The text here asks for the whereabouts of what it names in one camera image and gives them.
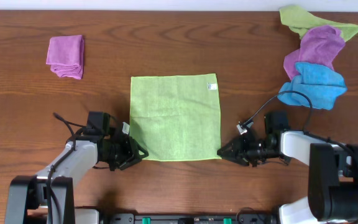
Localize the crumpled purple cloth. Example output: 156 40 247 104
283 25 346 80

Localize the green microfiber cloth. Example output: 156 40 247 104
130 73 221 162

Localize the folded purple cloth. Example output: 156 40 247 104
46 35 85 80

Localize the crumpled green cloth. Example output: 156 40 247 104
279 5 358 42

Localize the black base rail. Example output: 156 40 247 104
76 213 279 224

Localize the crumpled blue cloth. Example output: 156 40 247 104
278 62 347 110

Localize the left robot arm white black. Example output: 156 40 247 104
4 111 149 223

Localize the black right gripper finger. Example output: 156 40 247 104
217 138 244 156
221 154 250 166

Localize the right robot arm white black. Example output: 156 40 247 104
217 111 358 223

